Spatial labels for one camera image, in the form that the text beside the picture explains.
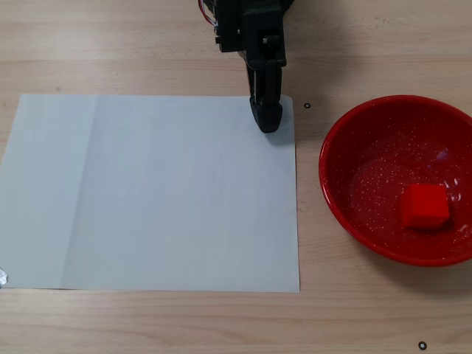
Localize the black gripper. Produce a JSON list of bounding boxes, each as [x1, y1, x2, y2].
[[240, 10, 288, 134]]

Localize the red cube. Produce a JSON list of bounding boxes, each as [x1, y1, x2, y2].
[[400, 183, 451, 230]]

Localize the red speckled bowl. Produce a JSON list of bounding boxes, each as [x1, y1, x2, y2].
[[318, 94, 472, 268]]

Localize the white paper sheet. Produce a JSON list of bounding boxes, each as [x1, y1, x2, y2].
[[0, 93, 301, 294]]

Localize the red white wrist wires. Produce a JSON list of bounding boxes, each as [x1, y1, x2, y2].
[[198, 0, 219, 27]]

